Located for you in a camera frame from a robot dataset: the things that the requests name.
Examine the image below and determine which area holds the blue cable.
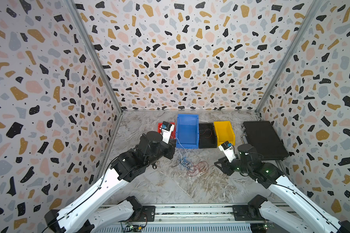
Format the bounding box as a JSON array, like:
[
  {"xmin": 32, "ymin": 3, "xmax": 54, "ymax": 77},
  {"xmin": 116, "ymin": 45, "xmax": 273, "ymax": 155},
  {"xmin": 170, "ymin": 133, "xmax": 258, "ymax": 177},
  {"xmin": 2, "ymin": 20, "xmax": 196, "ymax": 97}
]
[{"xmin": 174, "ymin": 136, "xmax": 190, "ymax": 170}]

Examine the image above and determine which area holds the cable pile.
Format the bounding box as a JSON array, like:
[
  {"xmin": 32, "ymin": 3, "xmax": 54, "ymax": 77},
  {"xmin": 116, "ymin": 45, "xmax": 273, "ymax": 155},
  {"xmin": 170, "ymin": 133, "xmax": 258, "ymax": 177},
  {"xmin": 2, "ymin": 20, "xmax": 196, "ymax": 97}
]
[{"xmin": 171, "ymin": 157, "xmax": 210, "ymax": 178}]

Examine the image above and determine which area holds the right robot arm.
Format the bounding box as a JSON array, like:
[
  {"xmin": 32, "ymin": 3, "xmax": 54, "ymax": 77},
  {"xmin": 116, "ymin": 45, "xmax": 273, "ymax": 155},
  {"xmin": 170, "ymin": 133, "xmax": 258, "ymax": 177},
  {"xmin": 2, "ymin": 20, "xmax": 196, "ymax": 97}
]
[{"xmin": 215, "ymin": 141, "xmax": 350, "ymax": 233}]

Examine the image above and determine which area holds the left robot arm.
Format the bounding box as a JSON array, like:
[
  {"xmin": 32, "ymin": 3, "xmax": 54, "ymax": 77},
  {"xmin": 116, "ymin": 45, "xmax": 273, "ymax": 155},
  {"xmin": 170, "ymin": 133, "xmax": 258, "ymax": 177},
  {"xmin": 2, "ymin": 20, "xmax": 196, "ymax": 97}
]
[{"xmin": 45, "ymin": 131, "xmax": 176, "ymax": 233}]

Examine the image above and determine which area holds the red plastic bin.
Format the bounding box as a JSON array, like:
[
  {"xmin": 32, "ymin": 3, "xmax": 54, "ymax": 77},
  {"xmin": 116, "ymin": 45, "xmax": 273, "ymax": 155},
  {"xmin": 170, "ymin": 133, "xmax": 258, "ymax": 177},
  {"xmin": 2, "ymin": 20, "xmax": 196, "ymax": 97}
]
[{"xmin": 157, "ymin": 121, "xmax": 176, "ymax": 140}]

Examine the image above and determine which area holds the blue plastic bin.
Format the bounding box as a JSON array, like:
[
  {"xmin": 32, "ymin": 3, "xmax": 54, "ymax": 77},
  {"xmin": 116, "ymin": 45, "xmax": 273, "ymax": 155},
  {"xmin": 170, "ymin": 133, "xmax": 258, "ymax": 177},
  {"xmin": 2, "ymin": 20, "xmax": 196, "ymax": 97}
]
[{"xmin": 176, "ymin": 114, "xmax": 199, "ymax": 149}]

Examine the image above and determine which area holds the yellow plastic bin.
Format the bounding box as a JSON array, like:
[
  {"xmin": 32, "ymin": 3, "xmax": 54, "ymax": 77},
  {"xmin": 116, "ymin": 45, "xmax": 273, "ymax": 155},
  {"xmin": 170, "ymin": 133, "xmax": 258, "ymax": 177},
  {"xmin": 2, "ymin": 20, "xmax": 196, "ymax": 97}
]
[{"xmin": 214, "ymin": 121, "xmax": 236, "ymax": 147}]

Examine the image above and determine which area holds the black plastic bin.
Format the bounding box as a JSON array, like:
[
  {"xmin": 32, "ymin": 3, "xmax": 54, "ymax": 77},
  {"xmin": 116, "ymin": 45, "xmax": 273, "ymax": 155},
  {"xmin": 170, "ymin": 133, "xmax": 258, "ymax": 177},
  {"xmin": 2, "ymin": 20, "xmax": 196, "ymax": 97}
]
[{"xmin": 199, "ymin": 122, "xmax": 217, "ymax": 149}]

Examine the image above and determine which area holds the black briefcase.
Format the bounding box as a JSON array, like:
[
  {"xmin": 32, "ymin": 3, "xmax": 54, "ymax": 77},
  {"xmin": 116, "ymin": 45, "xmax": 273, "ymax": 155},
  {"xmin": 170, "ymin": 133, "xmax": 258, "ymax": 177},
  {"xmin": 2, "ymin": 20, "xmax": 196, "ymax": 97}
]
[{"xmin": 241, "ymin": 121, "xmax": 289, "ymax": 161}]

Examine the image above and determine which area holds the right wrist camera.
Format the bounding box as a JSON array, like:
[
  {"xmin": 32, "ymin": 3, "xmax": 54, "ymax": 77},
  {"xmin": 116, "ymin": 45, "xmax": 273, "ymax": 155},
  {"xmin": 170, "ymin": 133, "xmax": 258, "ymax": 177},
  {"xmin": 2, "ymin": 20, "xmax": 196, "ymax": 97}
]
[{"xmin": 218, "ymin": 141, "xmax": 236, "ymax": 163}]

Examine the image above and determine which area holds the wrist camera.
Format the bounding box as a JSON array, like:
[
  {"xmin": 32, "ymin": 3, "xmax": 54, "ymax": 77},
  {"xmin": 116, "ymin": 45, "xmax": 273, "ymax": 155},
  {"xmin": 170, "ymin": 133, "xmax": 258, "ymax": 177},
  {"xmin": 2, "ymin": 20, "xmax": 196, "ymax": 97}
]
[
  {"xmin": 161, "ymin": 121, "xmax": 176, "ymax": 143},
  {"xmin": 218, "ymin": 141, "xmax": 236, "ymax": 163}
]

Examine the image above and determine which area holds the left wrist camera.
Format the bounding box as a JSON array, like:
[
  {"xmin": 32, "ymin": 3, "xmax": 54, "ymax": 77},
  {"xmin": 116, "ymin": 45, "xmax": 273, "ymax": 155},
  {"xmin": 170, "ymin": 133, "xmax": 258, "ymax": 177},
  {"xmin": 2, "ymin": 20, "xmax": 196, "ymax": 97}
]
[{"xmin": 161, "ymin": 121, "xmax": 176, "ymax": 143}]

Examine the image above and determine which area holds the red cable in black bin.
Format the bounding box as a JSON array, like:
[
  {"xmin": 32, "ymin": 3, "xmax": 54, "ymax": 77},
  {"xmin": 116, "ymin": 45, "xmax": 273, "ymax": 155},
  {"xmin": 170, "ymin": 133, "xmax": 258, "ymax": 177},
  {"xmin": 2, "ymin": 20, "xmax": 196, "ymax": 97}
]
[{"xmin": 200, "ymin": 128, "xmax": 215, "ymax": 139}]

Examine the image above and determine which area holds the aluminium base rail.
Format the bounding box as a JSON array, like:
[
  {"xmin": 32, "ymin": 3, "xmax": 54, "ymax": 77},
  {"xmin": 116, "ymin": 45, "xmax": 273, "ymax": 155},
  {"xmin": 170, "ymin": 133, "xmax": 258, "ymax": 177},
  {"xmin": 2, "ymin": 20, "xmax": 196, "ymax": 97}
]
[{"xmin": 99, "ymin": 203, "xmax": 319, "ymax": 233}]

